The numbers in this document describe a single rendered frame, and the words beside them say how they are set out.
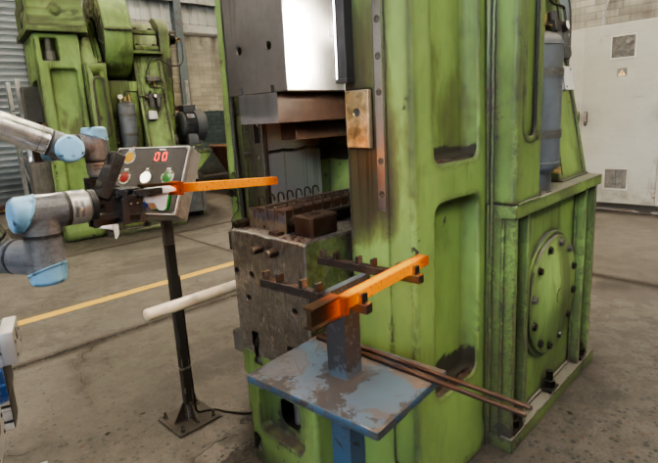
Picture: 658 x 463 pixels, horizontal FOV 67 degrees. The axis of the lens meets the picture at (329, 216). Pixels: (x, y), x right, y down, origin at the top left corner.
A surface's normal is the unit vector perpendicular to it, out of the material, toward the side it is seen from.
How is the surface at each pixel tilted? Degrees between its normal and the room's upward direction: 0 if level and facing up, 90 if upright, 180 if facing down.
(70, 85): 89
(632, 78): 90
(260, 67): 90
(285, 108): 90
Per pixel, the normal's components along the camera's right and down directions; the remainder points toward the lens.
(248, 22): -0.69, 0.18
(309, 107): 0.72, 0.11
